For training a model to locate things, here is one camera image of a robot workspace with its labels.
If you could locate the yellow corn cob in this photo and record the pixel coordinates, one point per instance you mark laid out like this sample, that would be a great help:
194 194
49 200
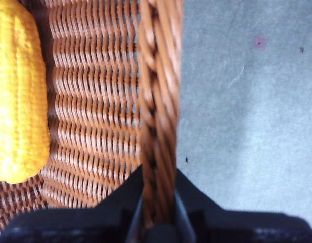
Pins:
19 101

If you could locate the brown woven wicker basket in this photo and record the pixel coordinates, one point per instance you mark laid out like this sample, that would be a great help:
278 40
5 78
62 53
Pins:
95 101

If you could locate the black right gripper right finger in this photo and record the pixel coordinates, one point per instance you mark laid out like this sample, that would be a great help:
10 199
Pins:
236 225

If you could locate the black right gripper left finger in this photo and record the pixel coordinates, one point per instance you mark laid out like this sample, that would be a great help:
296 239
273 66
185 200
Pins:
90 225

